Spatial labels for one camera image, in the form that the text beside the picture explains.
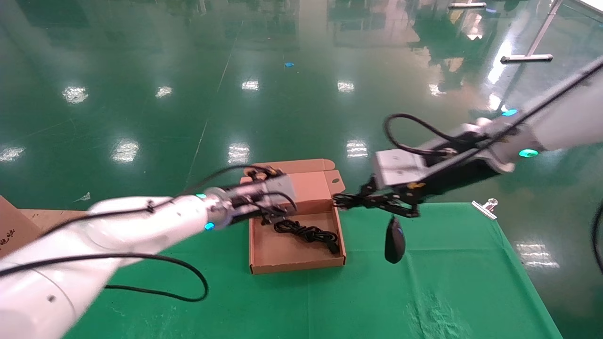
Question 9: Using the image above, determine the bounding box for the brown cardboard with print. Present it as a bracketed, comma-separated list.
[0, 195, 42, 258]

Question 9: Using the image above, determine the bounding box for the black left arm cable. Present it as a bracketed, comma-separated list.
[0, 164, 298, 303]

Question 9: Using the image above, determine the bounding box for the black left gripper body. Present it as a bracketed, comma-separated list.
[228, 188, 285, 226]

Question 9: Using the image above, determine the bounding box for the metal binder clip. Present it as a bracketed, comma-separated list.
[472, 198, 499, 221]

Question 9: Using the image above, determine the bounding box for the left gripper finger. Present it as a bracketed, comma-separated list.
[258, 210, 289, 226]

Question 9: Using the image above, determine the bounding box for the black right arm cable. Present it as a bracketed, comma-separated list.
[384, 56, 603, 184]

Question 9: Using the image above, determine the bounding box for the brown open cardboard box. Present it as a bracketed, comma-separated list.
[239, 159, 347, 275]

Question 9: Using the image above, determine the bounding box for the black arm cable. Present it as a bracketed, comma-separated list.
[384, 56, 603, 184]
[0, 164, 298, 303]

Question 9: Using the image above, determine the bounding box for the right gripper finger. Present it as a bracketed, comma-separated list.
[360, 202, 421, 218]
[334, 177, 410, 208]

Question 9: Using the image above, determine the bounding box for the green table cloth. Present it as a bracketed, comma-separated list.
[61, 202, 563, 339]

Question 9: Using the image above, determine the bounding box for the white table with metal legs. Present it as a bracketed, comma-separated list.
[500, 0, 603, 64]

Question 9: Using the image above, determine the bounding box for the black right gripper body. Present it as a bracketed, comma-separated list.
[407, 151, 502, 203]

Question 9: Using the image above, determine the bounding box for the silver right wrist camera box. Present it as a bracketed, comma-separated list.
[375, 149, 428, 187]

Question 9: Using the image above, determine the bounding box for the black power cable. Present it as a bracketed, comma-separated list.
[273, 219, 341, 255]

